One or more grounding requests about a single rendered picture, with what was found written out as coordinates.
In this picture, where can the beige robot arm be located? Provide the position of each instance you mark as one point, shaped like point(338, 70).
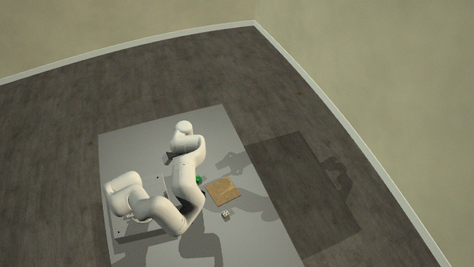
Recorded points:
point(126, 189)

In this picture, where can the white die with black pips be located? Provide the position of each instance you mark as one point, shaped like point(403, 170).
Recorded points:
point(225, 214)

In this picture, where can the tan mottled mat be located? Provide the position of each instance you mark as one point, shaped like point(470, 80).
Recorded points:
point(222, 191)

